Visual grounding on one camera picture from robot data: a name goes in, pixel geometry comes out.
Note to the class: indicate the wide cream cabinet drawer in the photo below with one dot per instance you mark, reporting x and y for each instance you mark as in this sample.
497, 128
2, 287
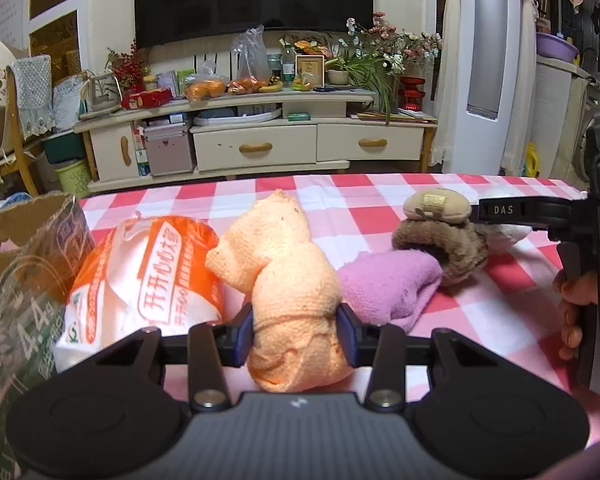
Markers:
255, 147

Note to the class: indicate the narrow cream cabinet drawer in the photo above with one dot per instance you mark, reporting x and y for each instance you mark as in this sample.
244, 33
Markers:
372, 142

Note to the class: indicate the orange artificial flowers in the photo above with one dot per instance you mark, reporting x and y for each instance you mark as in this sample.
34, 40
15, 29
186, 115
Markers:
307, 46

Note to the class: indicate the clear printed plastic bag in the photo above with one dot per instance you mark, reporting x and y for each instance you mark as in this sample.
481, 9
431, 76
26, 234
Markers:
30, 346

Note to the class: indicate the green bottle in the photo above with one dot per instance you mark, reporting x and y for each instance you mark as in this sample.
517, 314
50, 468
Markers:
288, 67

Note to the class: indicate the red berry bouquet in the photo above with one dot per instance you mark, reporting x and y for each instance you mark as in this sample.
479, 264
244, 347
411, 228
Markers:
127, 67

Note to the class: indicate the green trash bin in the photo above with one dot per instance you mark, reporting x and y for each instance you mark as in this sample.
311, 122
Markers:
74, 179

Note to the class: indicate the yellow bottle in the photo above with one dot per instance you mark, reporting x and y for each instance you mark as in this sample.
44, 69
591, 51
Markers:
532, 161

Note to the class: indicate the orange white plastic package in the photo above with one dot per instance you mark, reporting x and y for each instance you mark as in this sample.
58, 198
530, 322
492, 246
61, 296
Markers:
145, 280

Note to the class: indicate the potted spider plant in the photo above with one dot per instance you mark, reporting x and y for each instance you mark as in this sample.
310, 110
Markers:
365, 77

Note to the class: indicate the wooden chair with lace cover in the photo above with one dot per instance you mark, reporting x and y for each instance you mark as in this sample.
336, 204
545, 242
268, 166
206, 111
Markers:
30, 90

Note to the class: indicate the pink artificial flowers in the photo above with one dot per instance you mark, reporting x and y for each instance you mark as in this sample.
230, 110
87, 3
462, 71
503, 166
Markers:
400, 42

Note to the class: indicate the red vase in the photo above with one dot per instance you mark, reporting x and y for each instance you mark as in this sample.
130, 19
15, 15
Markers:
411, 94

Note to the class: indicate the small green box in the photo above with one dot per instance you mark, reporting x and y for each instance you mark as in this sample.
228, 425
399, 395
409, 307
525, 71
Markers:
300, 117

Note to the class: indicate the blue cloth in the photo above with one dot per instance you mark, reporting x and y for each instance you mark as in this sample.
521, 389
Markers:
16, 199

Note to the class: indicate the brown fuzzy slipper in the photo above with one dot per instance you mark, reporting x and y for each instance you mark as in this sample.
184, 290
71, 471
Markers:
440, 251

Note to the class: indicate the white tower air conditioner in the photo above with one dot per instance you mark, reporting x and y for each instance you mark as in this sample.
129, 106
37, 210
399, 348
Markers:
485, 35

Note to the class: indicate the dark green box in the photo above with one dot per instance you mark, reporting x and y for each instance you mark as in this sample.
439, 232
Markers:
64, 147

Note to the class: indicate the pink grey storage box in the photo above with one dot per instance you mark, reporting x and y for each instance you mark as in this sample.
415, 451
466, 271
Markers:
170, 150

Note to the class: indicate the stack of books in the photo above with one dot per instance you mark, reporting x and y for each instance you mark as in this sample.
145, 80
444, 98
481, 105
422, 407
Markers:
395, 115

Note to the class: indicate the purple towel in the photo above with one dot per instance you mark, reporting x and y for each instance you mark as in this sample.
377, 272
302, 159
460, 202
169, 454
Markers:
385, 285

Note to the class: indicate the cream television cabinet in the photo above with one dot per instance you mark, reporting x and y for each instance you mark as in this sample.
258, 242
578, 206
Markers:
105, 150

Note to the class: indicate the cardboard box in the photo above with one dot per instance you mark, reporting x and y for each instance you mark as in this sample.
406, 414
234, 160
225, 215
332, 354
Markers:
10, 240

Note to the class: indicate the wooden picture frame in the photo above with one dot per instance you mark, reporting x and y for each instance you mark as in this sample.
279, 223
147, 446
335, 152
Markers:
310, 72

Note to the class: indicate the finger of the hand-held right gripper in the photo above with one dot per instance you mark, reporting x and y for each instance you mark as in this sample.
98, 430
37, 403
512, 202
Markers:
530, 211

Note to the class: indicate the person's right hand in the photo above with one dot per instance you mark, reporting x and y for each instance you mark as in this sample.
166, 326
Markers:
575, 287

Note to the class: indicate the tall clear plastic bag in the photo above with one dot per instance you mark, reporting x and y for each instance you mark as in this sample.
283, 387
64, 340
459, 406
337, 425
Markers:
250, 62

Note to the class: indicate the glass kettle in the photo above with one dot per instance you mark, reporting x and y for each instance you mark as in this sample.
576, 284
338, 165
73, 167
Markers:
101, 94

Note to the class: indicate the white framed glass cabinet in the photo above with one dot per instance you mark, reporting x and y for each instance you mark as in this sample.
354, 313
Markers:
55, 15

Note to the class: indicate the purple basin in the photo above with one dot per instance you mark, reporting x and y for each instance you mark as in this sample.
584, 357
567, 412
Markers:
556, 46

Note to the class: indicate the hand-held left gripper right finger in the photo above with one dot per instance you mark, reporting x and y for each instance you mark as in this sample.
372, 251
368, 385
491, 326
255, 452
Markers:
347, 336

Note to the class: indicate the red box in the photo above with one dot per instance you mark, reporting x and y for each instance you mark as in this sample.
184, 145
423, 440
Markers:
147, 99

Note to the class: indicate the round grey white tray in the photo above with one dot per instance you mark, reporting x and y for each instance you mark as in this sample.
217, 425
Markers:
237, 116

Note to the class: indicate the black television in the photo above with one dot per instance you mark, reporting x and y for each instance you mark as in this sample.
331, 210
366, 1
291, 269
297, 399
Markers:
255, 0

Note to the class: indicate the orange towel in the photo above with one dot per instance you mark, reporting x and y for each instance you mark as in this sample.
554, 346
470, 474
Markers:
285, 280

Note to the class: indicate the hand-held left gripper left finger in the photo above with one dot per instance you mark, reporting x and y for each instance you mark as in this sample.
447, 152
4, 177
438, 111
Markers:
244, 334

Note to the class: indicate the bag of oranges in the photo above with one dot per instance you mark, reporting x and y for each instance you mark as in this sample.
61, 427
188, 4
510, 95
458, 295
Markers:
206, 89

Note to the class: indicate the red white checked tablecloth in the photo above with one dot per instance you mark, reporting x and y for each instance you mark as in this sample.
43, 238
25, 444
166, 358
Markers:
360, 200

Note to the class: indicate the white plush ball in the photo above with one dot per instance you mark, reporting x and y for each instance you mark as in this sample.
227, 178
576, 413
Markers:
505, 236

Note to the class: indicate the bananas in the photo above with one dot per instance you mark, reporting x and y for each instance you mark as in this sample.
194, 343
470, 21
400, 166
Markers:
271, 88

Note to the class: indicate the white curtain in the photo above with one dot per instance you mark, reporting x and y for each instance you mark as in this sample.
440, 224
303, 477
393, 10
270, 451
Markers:
450, 70

